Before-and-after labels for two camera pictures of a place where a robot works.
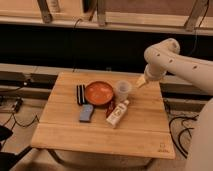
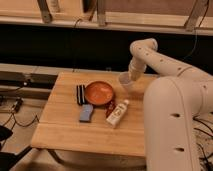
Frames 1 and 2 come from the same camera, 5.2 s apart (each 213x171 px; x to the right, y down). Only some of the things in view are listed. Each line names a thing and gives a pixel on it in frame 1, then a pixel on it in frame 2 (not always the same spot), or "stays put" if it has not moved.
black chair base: x=7 y=159 stays put
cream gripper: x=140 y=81 to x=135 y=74
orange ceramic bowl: x=99 y=93 stays put
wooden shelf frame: x=160 y=16 stays put
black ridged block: x=81 y=94 stays put
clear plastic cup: x=122 y=90 to x=125 y=78
